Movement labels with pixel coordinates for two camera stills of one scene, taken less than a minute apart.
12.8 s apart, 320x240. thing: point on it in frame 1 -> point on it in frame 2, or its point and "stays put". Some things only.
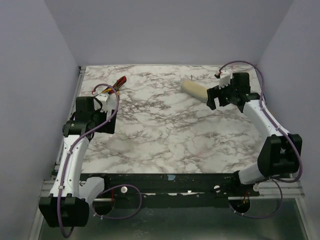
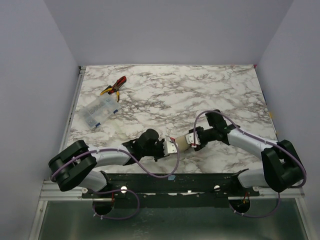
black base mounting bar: [170, 189] stays put
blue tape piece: [171, 177] stays put
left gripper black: [110, 122] -> [161, 147]
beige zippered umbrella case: [195, 90] -> [182, 144]
